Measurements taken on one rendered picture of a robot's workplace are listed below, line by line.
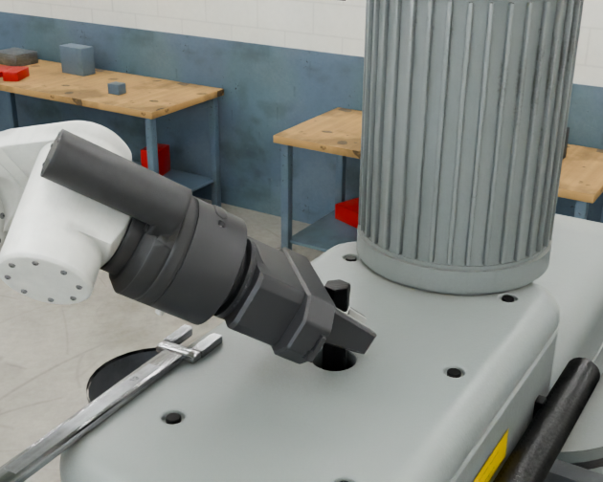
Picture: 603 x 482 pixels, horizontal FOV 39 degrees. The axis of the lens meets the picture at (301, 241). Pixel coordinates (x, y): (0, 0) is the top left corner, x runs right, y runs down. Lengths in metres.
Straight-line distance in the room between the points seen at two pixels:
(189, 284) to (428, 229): 0.28
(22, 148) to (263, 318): 0.21
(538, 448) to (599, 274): 0.51
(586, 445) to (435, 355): 0.53
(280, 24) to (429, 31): 4.98
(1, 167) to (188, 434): 0.24
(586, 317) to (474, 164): 0.42
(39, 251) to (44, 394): 3.68
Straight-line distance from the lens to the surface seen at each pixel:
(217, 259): 0.61
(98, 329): 4.72
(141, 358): 3.25
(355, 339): 0.69
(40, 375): 4.39
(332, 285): 0.68
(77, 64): 6.51
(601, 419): 1.29
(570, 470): 1.06
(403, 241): 0.82
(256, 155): 6.03
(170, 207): 0.58
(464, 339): 0.76
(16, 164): 0.67
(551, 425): 0.82
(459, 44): 0.76
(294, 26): 5.67
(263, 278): 0.62
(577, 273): 1.23
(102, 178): 0.57
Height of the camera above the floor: 2.26
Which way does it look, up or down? 23 degrees down
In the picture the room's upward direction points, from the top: straight up
